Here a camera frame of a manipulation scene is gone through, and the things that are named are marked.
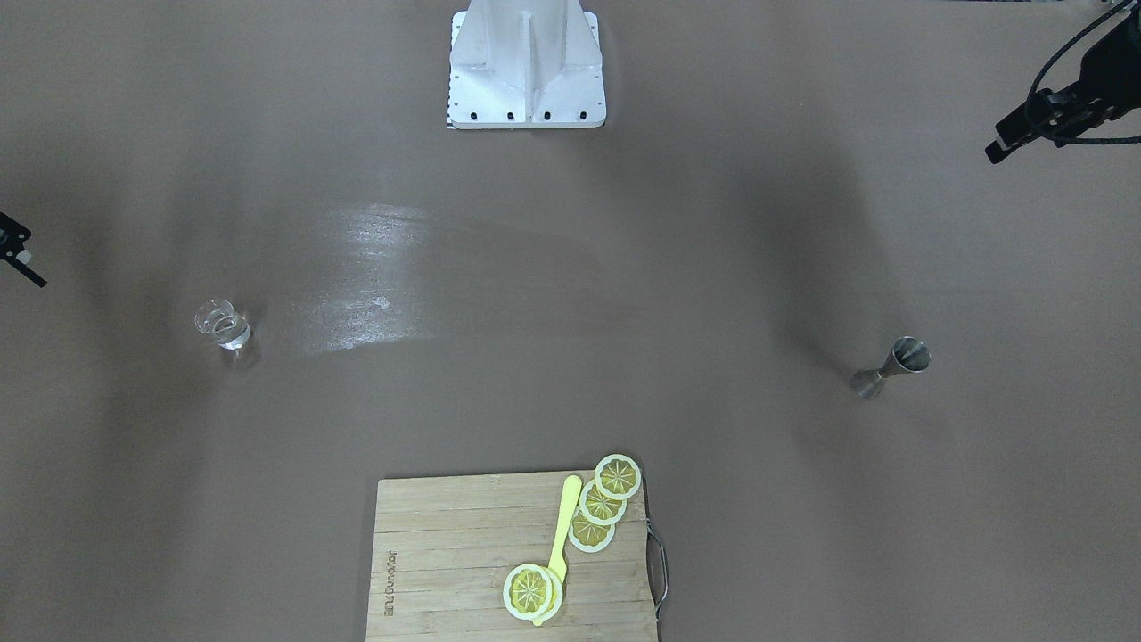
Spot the wooden cutting board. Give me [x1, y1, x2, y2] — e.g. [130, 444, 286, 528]
[365, 471, 659, 641]

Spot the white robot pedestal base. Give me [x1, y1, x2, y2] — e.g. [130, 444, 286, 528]
[446, 1, 607, 130]

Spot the clear glass cup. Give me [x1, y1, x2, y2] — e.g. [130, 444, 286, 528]
[194, 298, 252, 350]

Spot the lemon slice end of row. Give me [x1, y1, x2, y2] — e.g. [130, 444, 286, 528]
[594, 454, 644, 501]

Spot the steel double jigger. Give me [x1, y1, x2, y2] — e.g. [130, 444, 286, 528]
[849, 336, 931, 399]

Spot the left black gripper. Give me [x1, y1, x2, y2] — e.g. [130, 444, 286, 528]
[985, 18, 1140, 164]

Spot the lemon slice middle of row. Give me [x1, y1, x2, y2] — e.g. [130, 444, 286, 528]
[578, 481, 628, 527]

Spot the lemon slice on knife tip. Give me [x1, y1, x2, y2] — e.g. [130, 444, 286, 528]
[502, 564, 565, 627]

